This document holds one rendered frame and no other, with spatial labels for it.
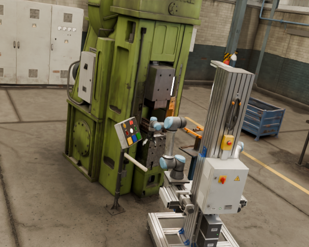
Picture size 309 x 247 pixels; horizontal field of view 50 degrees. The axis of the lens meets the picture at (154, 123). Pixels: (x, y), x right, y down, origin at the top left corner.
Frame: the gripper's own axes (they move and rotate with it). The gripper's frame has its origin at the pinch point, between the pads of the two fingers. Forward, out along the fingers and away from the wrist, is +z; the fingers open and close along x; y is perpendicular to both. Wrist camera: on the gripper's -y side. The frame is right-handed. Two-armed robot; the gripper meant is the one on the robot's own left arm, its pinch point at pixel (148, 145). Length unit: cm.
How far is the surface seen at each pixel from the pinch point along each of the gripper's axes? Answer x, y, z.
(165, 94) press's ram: 24, -43, -51
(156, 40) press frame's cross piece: 5, -51, -113
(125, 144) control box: -30.1, 10.1, -5.2
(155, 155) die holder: 21, -36, 29
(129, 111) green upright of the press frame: -20, -39, -28
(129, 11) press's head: -32, -47, -142
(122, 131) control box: -34.3, 6.4, -18.6
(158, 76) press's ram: 10, -37, -74
